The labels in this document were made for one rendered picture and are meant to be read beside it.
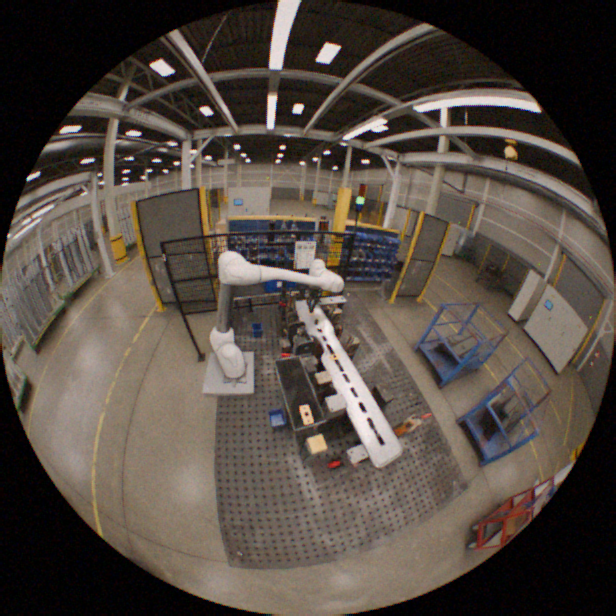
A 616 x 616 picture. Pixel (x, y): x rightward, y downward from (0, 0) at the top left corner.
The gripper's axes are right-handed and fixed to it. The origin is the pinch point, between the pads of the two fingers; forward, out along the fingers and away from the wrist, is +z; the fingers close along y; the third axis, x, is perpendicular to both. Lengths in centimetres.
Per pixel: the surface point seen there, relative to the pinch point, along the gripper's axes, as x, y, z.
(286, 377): -62, -37, -11
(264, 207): 629, 38, -13
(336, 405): -81, -18, -6
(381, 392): -81, 14, 2
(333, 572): -220, -46, 105
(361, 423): -92, -5, 5
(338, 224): 58, 44, -57
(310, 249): 54, 15, -31
